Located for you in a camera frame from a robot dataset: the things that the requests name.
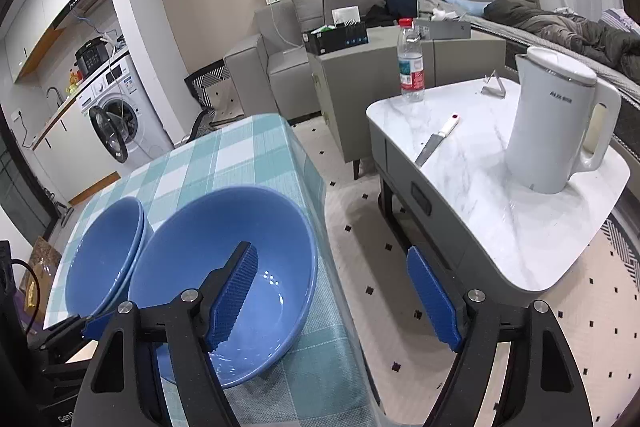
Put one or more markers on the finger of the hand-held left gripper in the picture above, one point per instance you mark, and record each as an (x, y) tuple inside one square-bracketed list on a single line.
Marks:
[(95, 326)]

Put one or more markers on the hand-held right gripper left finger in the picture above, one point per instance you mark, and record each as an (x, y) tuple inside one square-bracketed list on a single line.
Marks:
[(235, 297)]

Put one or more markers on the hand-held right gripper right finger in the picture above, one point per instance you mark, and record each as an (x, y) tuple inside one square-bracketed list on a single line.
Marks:
[(435, 302)]

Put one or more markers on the light blue bowl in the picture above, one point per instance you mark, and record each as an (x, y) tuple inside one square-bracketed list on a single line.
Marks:
[(280, 267)]

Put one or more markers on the brown patterned cardboard box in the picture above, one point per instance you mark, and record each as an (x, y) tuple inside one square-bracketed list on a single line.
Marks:
[(47, 259)]

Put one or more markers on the marble coffee table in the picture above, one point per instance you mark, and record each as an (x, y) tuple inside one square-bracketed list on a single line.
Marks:
[(475, 187)]

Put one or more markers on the teal checked tablecloth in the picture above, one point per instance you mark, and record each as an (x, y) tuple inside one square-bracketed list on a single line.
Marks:
[(225, 152)]

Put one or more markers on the white kitchen counter cabinet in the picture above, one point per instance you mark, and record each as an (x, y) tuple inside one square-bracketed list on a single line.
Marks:
[(70, 147)]

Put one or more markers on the black white striped rug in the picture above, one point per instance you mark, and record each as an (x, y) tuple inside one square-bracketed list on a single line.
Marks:
[(622, 252)]

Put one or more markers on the white washing machine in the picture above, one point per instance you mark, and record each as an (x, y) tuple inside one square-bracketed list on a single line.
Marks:
[(140, 117)]

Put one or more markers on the black patterned chair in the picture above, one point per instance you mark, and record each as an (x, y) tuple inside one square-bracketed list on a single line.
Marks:
[(212, 92)]

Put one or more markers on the white electric kettle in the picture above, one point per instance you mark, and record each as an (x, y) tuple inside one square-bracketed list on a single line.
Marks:
[(545, 127)]

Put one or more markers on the metal triangular stand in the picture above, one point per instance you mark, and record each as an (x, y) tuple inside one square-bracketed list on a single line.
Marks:
[(495, 89)]

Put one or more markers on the grey side cabinet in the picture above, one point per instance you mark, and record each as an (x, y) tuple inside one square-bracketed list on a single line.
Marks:
[(350, 97)]

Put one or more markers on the clear plastic water bottle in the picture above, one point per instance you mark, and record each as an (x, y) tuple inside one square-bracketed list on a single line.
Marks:
[(411, 72)]

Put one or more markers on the grey sofa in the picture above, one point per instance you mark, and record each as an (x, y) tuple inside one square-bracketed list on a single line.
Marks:
[(260, 67)]

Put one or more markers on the metal kitchen faucet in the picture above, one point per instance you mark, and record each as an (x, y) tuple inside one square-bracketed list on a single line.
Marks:
[(54, 94)]

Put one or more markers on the yellow bottle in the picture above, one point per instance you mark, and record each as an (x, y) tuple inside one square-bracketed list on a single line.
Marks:
[(74, 79)]

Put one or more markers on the black pressure cooker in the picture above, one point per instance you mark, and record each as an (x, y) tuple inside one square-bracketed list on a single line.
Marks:
[(92, 57)]

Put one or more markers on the grey tissue box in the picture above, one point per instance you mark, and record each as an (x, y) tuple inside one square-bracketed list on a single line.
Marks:
[(445, 29)]

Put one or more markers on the black box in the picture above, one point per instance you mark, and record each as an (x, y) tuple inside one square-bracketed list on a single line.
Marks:
[(335, 39)]

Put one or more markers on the light blue pillow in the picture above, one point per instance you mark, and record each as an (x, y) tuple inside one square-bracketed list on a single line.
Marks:
[(465, 4)]

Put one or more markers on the white tissue box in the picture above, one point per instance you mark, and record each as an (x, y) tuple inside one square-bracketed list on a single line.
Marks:
[(346, 16)]

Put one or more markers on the dark blue garment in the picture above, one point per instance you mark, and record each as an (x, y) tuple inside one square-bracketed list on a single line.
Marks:
[(395, 4)]

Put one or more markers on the dark green jacket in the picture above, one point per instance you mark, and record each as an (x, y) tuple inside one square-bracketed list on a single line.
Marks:
[(560, 27)]

